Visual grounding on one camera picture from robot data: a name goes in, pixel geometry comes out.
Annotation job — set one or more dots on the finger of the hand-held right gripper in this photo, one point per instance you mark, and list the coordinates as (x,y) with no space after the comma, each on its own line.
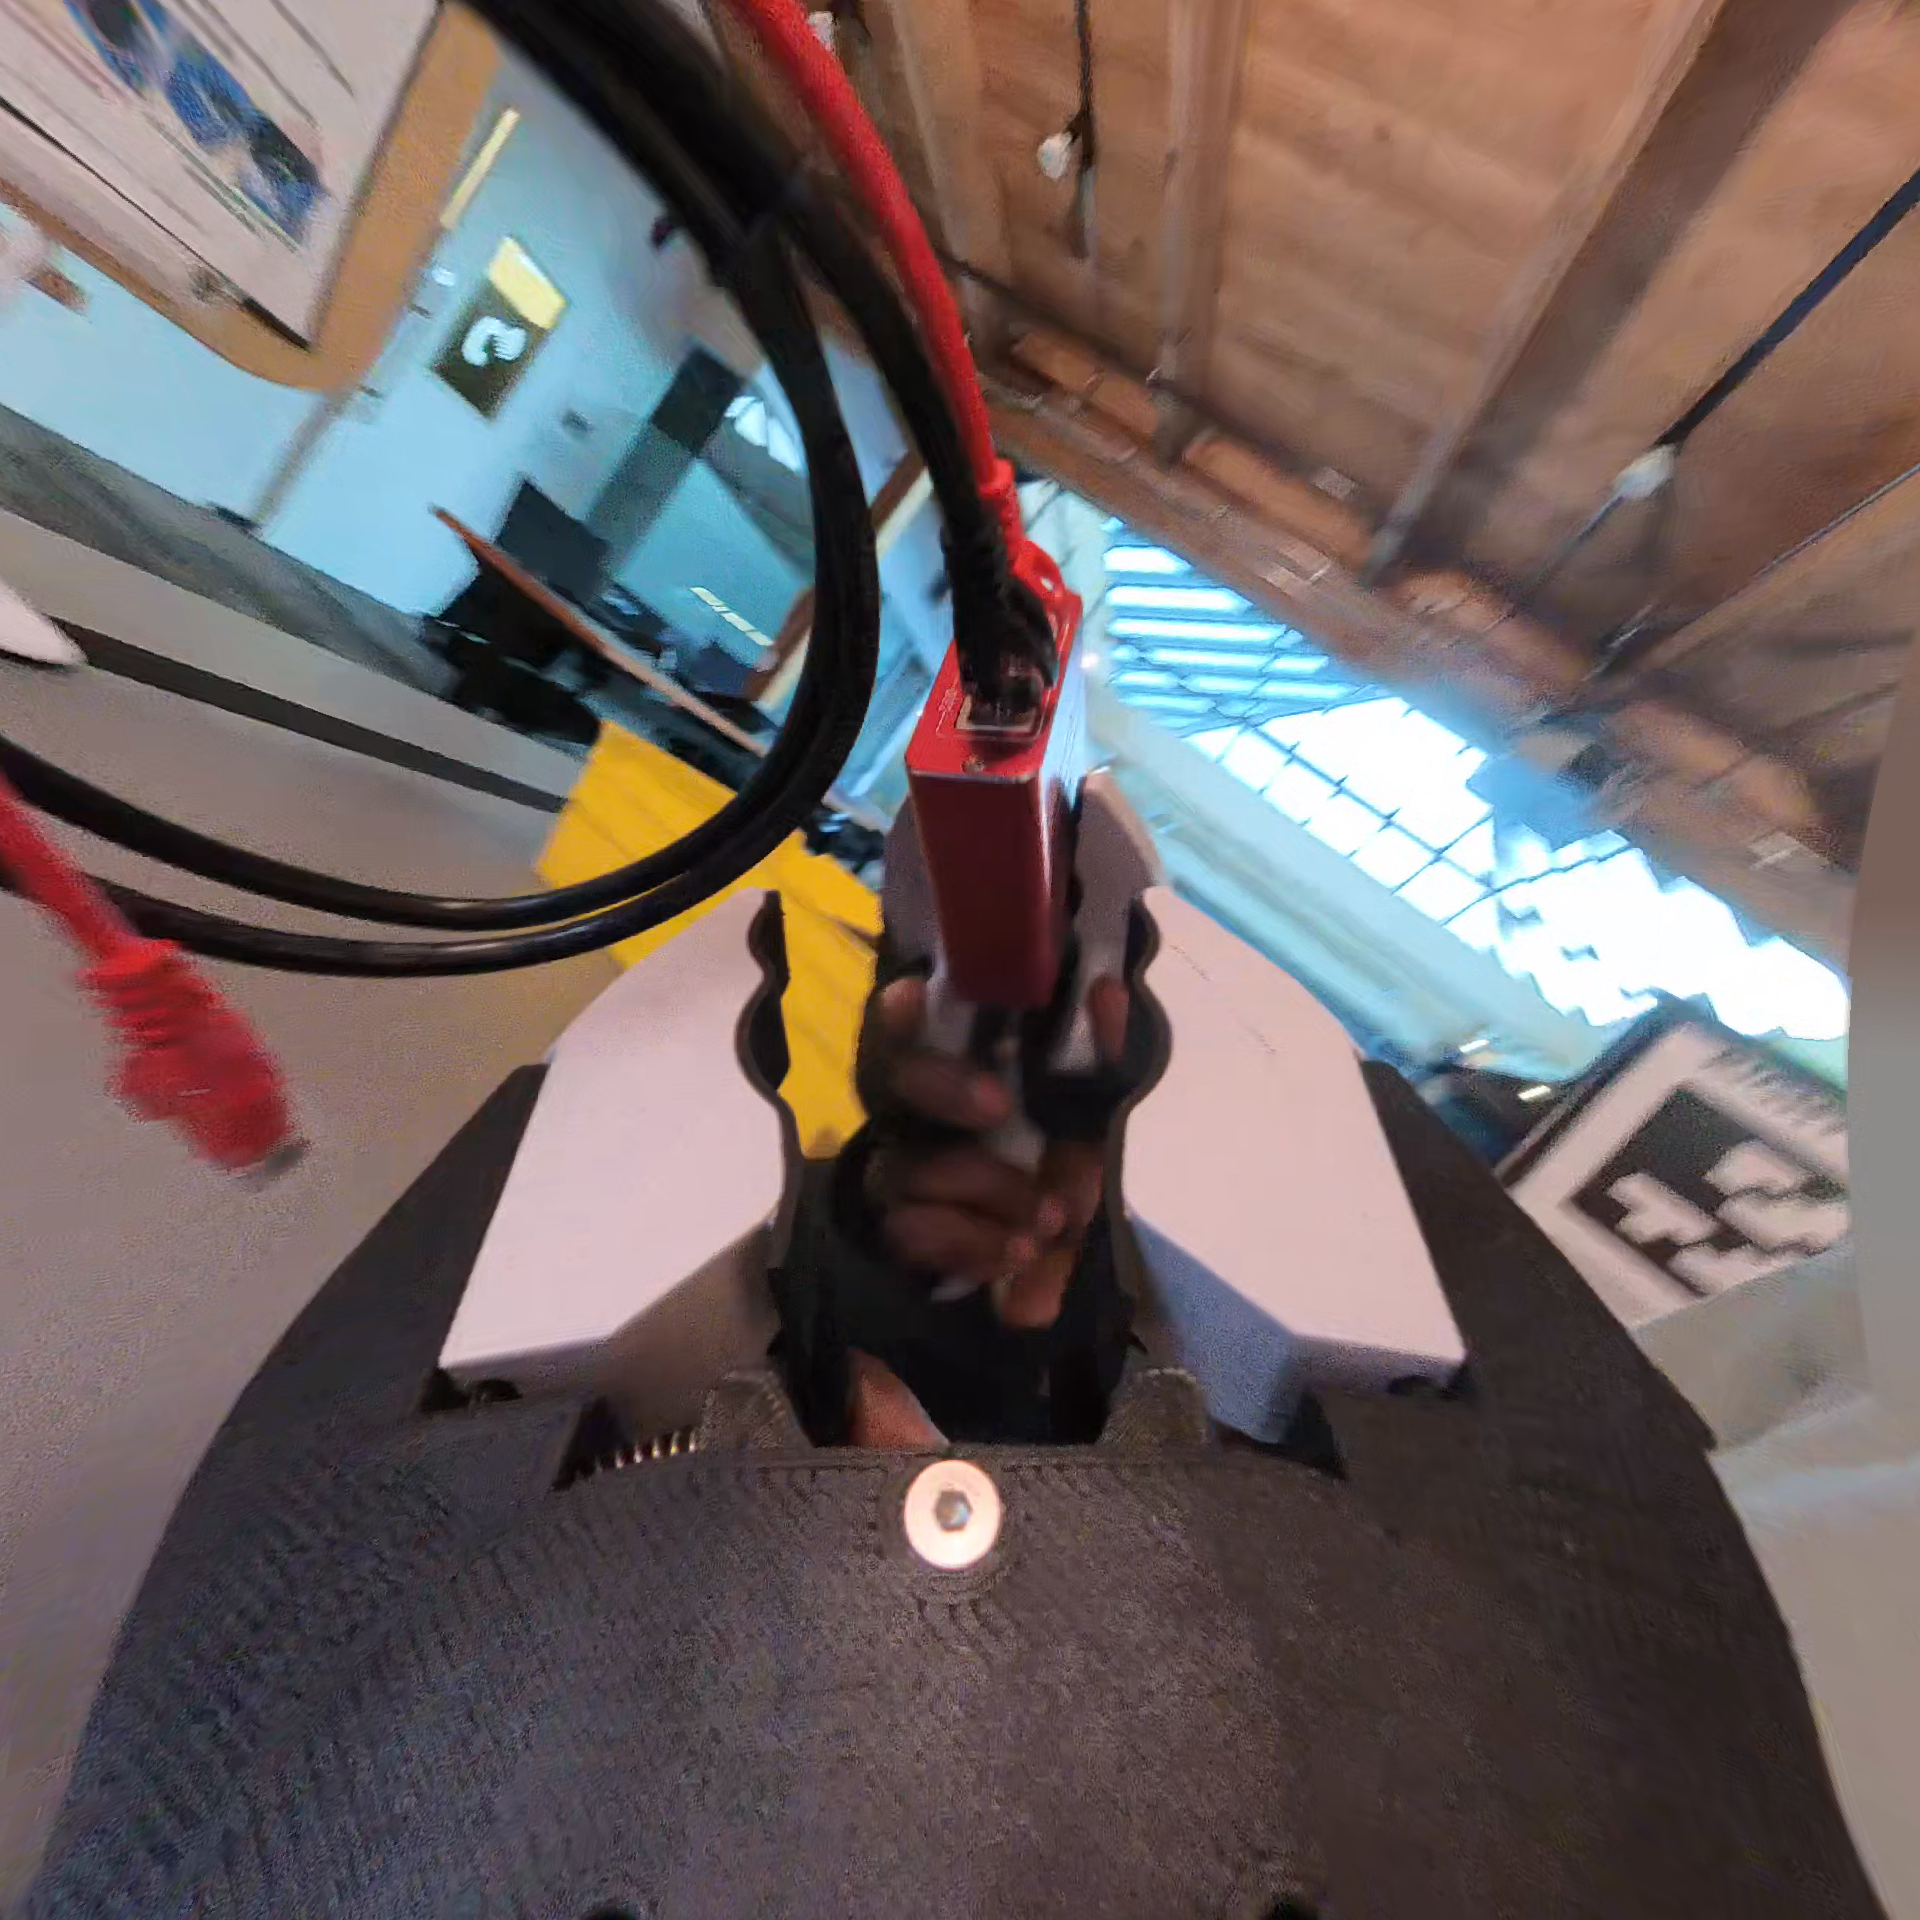
(1119,856)
(911,932)

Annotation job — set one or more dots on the red ethernet splitter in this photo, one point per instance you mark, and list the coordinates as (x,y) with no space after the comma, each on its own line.
(990,856)

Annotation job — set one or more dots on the white document stand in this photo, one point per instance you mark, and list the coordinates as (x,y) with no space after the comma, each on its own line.
(38,630)

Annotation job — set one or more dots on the grey desk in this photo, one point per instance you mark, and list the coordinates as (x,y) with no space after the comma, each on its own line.
(300,1273)

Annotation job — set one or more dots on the person's left hand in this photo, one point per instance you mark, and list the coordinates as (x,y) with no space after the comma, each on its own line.
(891,1410)

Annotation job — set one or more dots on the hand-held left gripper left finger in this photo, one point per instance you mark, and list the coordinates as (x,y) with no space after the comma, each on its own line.
(632,1169)

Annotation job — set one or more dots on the yellow plastic bin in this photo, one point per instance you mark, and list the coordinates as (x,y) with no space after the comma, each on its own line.
(673,811)

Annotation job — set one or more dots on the long office table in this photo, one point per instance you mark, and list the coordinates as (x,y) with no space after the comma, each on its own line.
(599,630)

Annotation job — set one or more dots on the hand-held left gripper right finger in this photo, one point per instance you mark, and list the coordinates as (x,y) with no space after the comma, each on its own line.
(1290,1199)

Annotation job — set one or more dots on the black white marker sign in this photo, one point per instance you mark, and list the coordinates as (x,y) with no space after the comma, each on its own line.
(1696,1186)

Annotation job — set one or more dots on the lit phone icon sign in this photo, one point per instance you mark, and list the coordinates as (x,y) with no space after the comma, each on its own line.
(505,330)

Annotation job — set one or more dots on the tan printed poster board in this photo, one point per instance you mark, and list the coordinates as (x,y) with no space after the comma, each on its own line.
(227,135)

